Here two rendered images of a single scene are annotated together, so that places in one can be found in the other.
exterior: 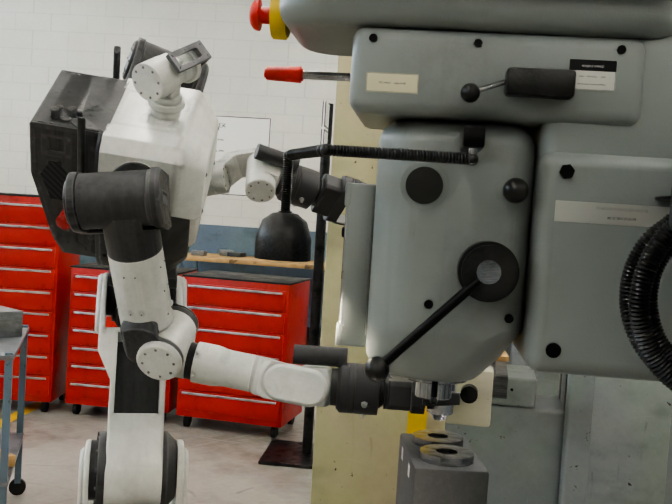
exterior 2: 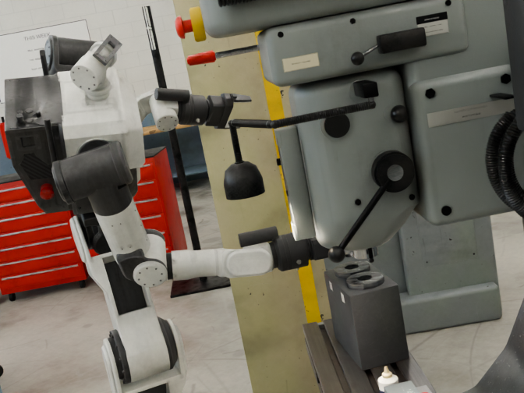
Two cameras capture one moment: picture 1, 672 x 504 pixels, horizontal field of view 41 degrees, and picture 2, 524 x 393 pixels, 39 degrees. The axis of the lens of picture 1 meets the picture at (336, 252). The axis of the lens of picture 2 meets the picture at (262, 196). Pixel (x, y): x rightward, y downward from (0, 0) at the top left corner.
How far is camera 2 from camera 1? 0.31 m
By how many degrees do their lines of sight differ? 11
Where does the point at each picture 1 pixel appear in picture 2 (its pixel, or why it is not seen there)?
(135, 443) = (141, 332)
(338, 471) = (253, 294)
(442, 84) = (334, 54)
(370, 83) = (286, 66)
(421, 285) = (350, 190)
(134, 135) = (85, 119)
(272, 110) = (85, 12)
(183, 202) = (132, 157)
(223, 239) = not seen: hidden behind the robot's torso
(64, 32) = not seen: outside the picture
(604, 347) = (477, 200)
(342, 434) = not seen: hidden behind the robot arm
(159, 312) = (141, 241)
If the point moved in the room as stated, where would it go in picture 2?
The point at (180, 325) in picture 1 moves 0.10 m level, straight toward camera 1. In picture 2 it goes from (155, 244) to (164, 253)
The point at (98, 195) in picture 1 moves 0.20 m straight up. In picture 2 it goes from (81, 175) to (58, 79)
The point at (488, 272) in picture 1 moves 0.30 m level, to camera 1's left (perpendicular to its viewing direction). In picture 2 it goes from (394, 173) to (221, 210)
